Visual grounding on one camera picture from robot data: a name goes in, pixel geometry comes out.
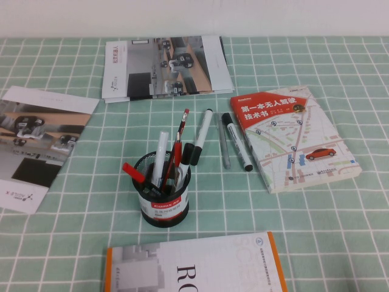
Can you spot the white marker with black cap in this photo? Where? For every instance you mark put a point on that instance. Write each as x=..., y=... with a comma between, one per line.
x=187, y=152
x=237, y=140
x=203, y=130

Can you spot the red pen with silver tip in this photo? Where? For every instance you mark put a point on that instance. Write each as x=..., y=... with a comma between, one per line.
x=174, y=155

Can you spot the grey transparent gel pen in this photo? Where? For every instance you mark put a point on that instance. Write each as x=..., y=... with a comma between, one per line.
x=224, y=146

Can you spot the white pen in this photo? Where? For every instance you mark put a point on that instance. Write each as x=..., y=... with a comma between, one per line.
x=160, y=152

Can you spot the black mesh pen holder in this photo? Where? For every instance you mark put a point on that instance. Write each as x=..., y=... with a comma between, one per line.
x=165, y=210

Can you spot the red pencil with eraser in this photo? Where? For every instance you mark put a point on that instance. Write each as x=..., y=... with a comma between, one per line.
x=183, y=121

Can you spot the red capped marker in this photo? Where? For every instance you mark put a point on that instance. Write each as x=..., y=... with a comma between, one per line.
x=133, y=172

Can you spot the white robot photo brochure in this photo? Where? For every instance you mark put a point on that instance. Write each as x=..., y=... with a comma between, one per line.
x=45, y=137
x=152, y=61
x=229, y=85

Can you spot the red map cover book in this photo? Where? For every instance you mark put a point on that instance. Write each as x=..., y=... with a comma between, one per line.
x=288, y=137

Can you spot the white orange spine book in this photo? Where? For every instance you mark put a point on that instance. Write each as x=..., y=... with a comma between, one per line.
x=212, y=267

